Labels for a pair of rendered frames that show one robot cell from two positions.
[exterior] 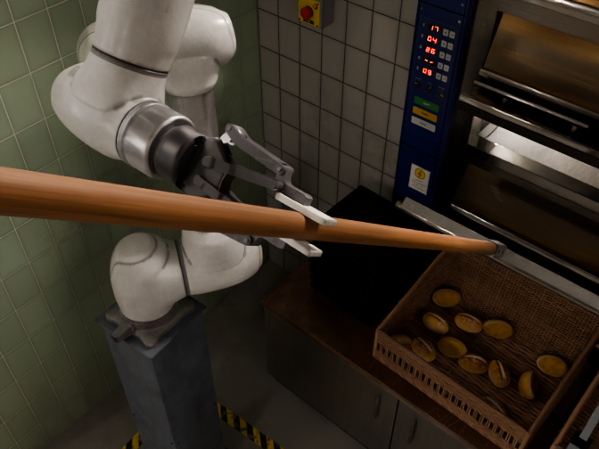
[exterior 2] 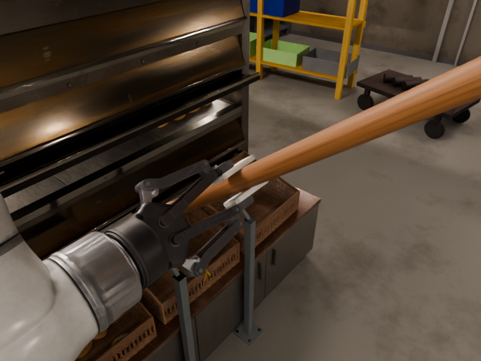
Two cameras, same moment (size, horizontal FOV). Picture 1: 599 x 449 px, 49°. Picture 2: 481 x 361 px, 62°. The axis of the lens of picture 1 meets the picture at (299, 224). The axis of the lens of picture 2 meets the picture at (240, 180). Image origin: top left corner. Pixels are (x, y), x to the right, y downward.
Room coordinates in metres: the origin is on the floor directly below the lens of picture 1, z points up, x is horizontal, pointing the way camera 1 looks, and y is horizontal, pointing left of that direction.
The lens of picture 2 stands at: (0.53, 0.45, 2.27)
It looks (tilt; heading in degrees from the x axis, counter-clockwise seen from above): 36 degrees down; 270
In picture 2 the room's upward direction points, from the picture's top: straight up
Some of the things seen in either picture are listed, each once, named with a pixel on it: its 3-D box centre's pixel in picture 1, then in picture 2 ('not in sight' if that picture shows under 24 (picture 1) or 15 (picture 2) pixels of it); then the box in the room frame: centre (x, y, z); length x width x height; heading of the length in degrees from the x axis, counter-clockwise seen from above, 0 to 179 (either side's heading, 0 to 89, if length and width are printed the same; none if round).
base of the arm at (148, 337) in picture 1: (143, 310); not in sight; (1.14, 0.43, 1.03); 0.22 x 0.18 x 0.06; 144
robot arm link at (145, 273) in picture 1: (144, 272); not in sight; (1.16, 0.40, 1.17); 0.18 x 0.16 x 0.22; 107
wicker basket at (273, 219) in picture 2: not in sight; (245, 198); (0.50, -1.53, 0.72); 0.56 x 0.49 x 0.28; 50
